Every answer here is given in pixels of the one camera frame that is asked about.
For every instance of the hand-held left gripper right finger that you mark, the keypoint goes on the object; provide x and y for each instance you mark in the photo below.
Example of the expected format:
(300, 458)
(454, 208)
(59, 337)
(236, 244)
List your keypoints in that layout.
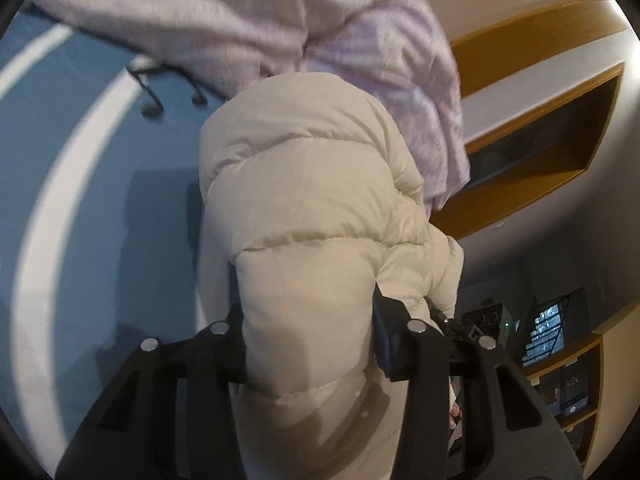
(395, 340)

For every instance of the lilac duvet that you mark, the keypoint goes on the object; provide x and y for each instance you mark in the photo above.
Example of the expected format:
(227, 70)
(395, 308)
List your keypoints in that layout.
(280, 25)

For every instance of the black earphones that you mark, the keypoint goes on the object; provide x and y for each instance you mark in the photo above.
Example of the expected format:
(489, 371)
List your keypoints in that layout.
(150, 105)

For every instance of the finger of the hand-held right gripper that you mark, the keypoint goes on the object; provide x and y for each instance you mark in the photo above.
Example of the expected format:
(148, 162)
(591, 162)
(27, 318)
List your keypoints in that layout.
(452, 327)

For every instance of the wooden shelf unit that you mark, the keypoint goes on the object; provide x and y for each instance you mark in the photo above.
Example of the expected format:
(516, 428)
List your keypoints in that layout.
(570, 390)

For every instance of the beige puffer jacket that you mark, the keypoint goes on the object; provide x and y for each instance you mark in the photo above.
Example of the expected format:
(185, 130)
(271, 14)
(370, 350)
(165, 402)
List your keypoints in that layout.
(320, 240)

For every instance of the blue white-striped bed sheet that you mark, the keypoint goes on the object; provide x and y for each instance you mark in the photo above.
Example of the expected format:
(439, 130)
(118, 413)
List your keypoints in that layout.
(100, 200)

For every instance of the wooden wall shelf niche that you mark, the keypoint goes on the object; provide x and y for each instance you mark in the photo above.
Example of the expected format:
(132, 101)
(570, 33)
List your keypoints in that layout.
(540, 160)

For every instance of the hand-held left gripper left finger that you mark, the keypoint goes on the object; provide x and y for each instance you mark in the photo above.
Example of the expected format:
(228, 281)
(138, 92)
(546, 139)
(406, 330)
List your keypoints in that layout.
(200, 360)

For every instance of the dark monitor screen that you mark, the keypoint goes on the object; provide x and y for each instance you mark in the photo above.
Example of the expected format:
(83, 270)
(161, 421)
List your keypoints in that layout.
(550, 330)

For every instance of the person's right hand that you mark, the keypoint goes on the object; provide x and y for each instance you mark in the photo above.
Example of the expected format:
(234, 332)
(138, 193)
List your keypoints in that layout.
(455, 415)

